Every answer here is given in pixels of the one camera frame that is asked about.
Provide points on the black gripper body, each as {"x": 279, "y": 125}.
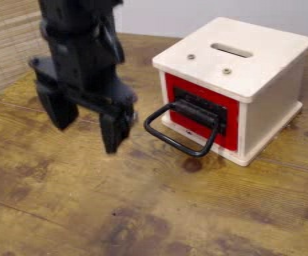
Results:
{"x": 81, "y": 69}

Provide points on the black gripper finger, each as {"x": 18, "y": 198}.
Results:
{"x": 61, "y": 109}
{"x": 116, "y": 126}

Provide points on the red wooden drawer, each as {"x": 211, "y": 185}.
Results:
{"x": 209, "y": 100}

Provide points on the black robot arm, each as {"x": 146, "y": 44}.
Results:
{"x": 74, "y": 16}

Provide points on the white wooden drawer cabinet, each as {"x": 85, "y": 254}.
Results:
{"x": 252, "y": 64}

